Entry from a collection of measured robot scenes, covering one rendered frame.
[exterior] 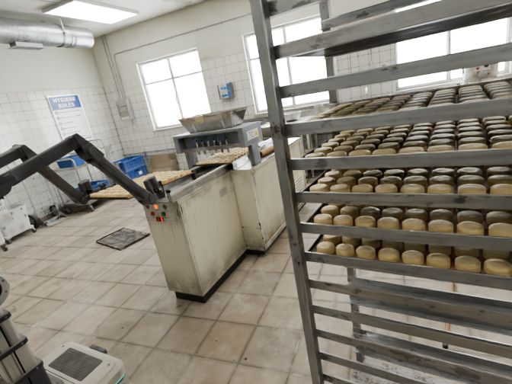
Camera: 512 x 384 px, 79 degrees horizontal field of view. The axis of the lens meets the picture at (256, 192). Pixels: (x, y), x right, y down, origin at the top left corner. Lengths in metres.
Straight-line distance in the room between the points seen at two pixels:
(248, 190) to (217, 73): 3.70
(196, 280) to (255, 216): 0.74
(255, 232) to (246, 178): 0.50
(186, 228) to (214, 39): 4.37
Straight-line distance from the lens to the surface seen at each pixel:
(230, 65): 5.92
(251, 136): 2.62
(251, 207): 2.67
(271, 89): 0.77
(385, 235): 0.81
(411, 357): 1.02
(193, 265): 2.32
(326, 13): 1.20
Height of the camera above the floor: 1.42
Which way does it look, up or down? 18 degrees down
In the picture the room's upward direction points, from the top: 11 degrees counter-clockwise
